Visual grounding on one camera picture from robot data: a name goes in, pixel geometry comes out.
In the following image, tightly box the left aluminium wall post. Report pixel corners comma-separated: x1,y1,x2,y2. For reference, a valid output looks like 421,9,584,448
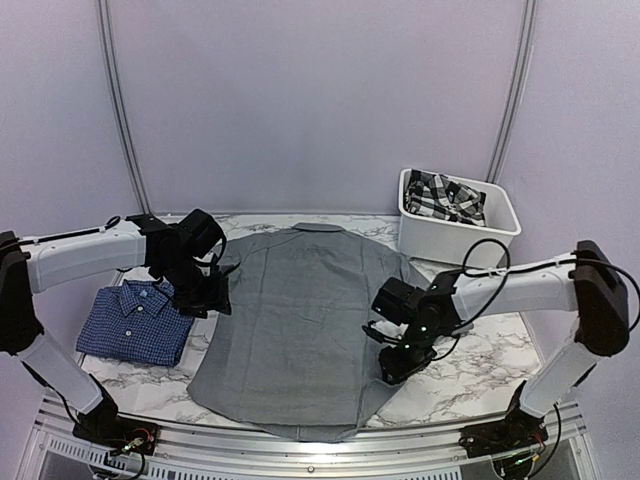
95,0,152,214

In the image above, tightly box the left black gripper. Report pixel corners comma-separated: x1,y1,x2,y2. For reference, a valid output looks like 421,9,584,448
157,255,232,318

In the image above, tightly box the right aluminium wall post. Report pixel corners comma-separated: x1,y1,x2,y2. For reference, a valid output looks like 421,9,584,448
485,0,538,184

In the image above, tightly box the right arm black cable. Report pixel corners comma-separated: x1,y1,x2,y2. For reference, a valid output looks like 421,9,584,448
434,237,640,361

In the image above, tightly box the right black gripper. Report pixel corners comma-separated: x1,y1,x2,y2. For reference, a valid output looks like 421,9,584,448
378,316,443,386

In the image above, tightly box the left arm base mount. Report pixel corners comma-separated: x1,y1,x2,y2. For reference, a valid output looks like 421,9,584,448
72,393,159,455

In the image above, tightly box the grey long sleeve shirt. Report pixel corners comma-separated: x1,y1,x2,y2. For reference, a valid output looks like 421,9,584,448
187,223,427,443

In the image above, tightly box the white plastic bin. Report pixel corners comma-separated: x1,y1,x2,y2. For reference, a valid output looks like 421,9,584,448
397,168,522,265

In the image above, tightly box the aluminium front frame rail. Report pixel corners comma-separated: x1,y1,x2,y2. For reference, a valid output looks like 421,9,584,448
19,394,601,480

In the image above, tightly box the black white plaid shirt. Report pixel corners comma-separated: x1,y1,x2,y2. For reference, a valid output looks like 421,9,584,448
403,169,487,227

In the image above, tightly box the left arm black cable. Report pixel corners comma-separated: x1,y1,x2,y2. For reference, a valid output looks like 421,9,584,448
29,214,226,271

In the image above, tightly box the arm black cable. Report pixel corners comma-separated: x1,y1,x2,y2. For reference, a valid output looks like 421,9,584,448
434,237,640,361
29,214,226,271

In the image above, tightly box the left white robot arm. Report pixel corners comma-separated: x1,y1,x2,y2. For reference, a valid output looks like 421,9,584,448
1,209,231,445

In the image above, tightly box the aluminium wall post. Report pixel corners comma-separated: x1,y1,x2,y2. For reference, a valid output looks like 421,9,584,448
485,0,538,184
95,0,152,214

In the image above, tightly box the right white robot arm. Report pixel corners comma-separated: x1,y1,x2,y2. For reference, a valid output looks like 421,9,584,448
363,240,639,448

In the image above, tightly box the folded blue checkered shirt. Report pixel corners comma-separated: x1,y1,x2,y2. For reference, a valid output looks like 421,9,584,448
76,280,194,367

